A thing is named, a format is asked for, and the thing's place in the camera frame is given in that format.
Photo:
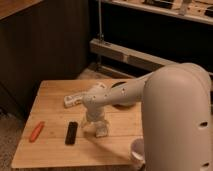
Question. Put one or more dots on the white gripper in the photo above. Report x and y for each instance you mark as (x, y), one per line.
(95, 115)

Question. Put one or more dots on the white sponge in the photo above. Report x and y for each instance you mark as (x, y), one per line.
(101, 130)

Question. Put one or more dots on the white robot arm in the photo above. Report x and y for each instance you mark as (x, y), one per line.
(175, 112)

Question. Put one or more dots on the white ceramic cup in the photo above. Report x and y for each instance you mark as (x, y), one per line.
(137, 154)

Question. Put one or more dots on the black remote control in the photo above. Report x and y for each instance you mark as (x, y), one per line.
(71, 133)

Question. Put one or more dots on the white plastic bottle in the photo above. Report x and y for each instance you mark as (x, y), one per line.
(73, 99)

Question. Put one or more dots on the wooden table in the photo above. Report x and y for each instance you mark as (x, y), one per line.
(49, 150)

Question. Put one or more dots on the orange carrot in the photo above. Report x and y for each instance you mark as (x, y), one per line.
(36, 131)

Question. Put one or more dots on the grey metal shelf beam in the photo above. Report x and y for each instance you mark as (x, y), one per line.
(129, 56)

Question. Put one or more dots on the dark wooden cabinet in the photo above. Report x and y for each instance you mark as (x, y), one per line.
(48, 41)

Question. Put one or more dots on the metal vertical pole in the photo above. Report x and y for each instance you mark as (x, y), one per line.
(101, 36)

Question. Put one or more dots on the upper shelf with items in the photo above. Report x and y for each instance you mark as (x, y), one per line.
(193, 10)

